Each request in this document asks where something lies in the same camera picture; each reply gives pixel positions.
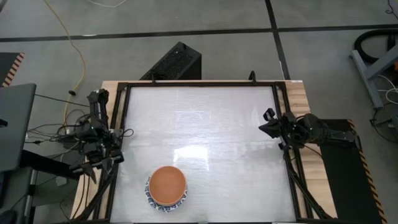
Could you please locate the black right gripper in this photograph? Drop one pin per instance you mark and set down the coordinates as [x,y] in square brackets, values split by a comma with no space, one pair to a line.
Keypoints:
[289,130]

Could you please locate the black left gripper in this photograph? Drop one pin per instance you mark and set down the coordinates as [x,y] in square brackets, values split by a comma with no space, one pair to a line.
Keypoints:
[104,152]

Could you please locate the blue patterned paper bowl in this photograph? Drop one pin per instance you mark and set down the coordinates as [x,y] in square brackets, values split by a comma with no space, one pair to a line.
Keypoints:
[148,199]

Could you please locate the coral plastic bowl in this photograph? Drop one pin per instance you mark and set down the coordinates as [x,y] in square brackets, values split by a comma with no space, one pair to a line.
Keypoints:
[168,185]

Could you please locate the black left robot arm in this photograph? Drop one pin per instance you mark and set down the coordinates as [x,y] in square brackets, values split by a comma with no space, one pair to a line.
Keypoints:
[98,109]

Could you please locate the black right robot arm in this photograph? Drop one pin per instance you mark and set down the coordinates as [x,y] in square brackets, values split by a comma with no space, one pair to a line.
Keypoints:
[314,127]

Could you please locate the black platform with hazard stripes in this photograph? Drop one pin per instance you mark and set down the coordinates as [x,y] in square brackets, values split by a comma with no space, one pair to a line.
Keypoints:
[345,180]

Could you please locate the grey metal stand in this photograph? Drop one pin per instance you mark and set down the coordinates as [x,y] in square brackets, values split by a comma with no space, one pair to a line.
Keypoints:
[368,74]

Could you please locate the black perforated box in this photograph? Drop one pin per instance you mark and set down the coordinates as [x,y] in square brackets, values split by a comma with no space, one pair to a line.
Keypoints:
[174,62]

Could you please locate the black mat with hazard stripes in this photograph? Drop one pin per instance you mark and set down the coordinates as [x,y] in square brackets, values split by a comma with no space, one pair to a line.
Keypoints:
[7,65]

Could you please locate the black aluminium table frame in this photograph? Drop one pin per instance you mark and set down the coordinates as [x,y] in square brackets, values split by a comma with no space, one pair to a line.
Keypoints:
[202,84]

